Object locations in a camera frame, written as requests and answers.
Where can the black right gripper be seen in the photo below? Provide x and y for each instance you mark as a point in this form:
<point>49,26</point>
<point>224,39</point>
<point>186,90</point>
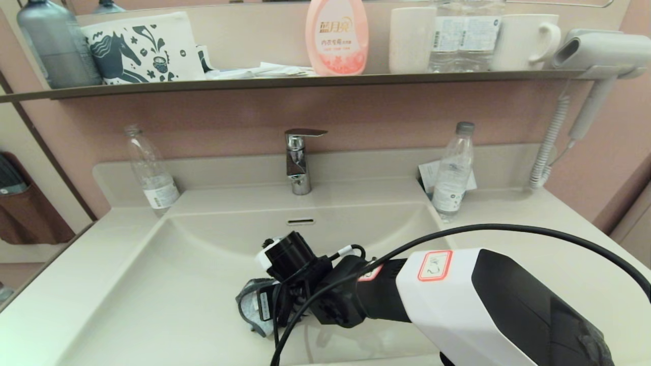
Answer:
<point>269,307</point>

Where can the grey fluffy cleaning cloth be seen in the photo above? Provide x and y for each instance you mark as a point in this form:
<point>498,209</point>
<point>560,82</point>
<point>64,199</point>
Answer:
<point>246,310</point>

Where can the chrome faucet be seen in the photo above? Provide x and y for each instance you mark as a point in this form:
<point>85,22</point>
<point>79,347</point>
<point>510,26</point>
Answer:
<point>297,162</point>

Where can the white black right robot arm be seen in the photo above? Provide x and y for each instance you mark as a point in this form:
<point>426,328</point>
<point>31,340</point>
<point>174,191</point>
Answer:
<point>457,305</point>

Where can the beige sink basin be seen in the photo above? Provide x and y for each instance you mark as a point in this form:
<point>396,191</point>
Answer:
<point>178,305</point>

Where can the clear bottle without cap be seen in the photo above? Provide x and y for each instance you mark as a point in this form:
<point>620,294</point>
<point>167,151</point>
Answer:
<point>152,178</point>

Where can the paper packet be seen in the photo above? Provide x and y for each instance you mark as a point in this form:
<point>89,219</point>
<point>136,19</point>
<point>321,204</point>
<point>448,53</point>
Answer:
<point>428,174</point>

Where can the clear bottle with grey cap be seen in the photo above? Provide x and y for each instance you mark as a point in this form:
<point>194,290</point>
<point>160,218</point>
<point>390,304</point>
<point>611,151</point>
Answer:
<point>452,173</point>

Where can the white paper sachets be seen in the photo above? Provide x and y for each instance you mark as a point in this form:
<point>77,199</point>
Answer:
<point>274,70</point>

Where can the small printed white item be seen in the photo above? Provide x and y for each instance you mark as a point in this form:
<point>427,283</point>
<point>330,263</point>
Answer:
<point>206,58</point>

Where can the pink detergent bottle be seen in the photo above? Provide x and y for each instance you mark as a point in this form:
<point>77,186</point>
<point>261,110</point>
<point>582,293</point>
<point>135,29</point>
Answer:
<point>336,40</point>

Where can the white horse print pouch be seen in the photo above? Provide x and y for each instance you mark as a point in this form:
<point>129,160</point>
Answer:
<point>142,51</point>

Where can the dark grey pocketed item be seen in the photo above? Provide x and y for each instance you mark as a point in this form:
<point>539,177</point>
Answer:
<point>10,178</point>

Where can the grey translucent bottle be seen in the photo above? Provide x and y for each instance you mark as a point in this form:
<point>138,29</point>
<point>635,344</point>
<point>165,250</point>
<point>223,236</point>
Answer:
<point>56,48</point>

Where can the grey hair dryer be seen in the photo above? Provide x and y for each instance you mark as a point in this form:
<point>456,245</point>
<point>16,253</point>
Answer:
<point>605,50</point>

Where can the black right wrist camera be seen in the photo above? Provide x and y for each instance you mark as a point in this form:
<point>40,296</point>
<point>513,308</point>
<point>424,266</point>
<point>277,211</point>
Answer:
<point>287,254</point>

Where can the grey wall shelf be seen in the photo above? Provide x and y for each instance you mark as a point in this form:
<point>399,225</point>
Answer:
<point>407,78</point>

